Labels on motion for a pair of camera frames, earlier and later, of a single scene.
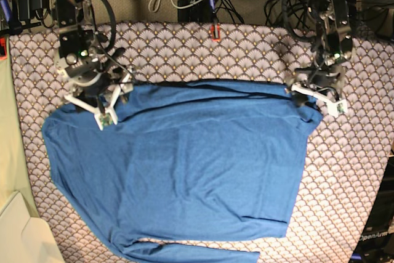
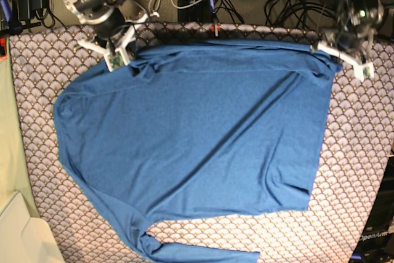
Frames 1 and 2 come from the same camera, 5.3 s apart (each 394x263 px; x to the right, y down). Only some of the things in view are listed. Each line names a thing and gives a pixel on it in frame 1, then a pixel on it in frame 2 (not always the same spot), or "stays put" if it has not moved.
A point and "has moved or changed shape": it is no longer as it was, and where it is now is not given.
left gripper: [78, 64] → [96, 12]
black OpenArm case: [376, 243] stays put
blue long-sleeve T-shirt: [194, 159] has moved or changed shape
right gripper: [325, 76] → [349, 37]
